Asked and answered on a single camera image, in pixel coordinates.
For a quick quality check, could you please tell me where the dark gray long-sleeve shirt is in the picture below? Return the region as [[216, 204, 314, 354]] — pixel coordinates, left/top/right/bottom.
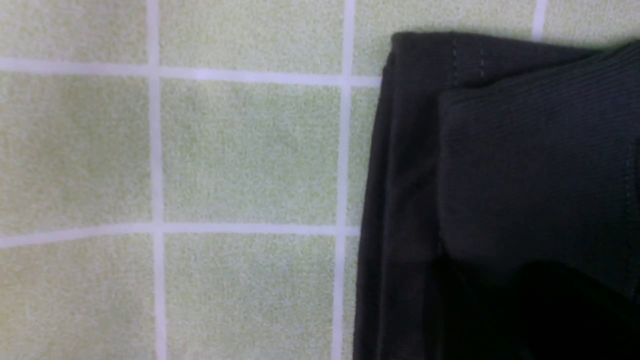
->
[[352, 32, 639, 360]]

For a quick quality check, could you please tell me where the light green checkered mat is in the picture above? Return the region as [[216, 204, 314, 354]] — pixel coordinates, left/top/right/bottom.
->
[[0, 0, 639, 360]]

